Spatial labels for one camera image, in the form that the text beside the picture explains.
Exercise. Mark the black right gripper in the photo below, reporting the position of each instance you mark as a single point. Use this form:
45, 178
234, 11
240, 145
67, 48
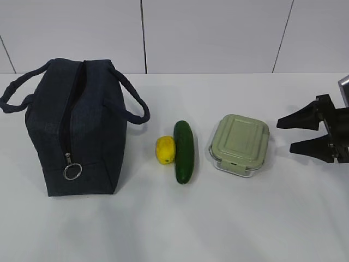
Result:
328, 148

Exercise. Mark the green lidded glass container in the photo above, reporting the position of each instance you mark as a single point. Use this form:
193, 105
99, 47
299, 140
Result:
239, 145

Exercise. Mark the green cucumber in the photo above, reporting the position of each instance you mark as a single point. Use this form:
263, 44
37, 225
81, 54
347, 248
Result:
185, 152

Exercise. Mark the yellow lemon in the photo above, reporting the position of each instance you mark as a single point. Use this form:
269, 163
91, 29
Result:
165, 150

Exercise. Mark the dark blue lunch bag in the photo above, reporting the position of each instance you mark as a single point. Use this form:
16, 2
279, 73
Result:
77, 113

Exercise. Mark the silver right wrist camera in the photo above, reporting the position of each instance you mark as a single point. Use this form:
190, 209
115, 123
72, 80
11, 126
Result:
344, 89

